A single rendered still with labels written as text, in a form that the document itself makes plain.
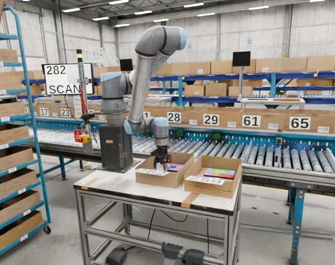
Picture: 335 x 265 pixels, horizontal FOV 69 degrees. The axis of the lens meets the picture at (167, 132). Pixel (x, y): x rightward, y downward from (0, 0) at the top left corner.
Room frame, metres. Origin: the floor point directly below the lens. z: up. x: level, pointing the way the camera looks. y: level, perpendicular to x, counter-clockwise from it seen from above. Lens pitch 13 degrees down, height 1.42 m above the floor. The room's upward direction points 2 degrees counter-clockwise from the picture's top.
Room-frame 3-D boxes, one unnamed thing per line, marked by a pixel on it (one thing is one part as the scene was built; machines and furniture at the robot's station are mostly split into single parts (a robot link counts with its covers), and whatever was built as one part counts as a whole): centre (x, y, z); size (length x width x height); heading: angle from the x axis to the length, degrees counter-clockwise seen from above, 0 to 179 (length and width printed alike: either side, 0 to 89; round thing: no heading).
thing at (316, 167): (1.78, -1.13, 0.72); 0.52 x 0.05 x 0.05; 156
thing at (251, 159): (1.97, -0.71, 0.72); 0.52 x 0.05 x 0.05; 156
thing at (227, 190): (1.44, -0.29, 0.80); 0.38 x 0.28 x 0.10; 156
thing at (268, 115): (2.37, -0.93, 0.96); 0.39 x 0.29 x 0.17; 66
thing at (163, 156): (1.49, 0.03, 0.93); 0.09 x 0.08 x 0.12; 35
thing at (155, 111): (2.85, 0.14, 0.96); 0.39 x 0.29 x 0.17; 66
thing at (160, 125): (1.50, 0.04, 1.09); 0.10 x 0.09 x 0.12; 29
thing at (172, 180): (1.58, 0.01, 0.80); 0.38 x 0.28 x 0.10; 157
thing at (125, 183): (1.55, 0.04, 0.74); 1.00 x 0.58 x 0.03; 68
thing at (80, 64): (2.34, 0.78, 1.11); 0.12 x 0.05 x 0.88; 66
